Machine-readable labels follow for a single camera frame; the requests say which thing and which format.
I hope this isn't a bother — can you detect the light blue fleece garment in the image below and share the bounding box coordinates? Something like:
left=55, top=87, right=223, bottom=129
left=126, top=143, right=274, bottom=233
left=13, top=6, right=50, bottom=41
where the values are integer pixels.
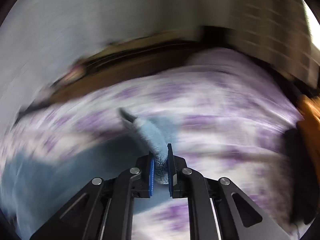
left=1, top=109, right=189, bottom=239

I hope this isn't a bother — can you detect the brown woven bamboo mat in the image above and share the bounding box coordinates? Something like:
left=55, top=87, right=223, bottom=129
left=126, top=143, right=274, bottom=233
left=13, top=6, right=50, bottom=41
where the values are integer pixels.
left=16, top=25, right=231, bottom=120

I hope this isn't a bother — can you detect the pink folded cloth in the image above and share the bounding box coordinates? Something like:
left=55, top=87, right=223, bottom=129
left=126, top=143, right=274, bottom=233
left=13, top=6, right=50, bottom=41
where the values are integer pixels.
left=59, top=64, right=86, bottom=85

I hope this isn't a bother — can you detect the orange wooden furniture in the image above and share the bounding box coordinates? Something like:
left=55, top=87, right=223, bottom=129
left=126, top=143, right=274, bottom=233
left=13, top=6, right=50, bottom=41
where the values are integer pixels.
left=298, top=95, right=319, bottom=172

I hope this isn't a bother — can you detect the white lace cover cloth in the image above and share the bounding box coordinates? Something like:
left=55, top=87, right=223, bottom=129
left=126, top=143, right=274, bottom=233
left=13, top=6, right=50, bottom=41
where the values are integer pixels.
left=1, top=0, right=233, bottom=126

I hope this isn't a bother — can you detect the plaid curtain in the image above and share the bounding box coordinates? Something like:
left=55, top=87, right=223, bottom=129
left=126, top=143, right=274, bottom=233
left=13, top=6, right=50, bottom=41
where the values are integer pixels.
left=233, top=0, right=319, bottom=88

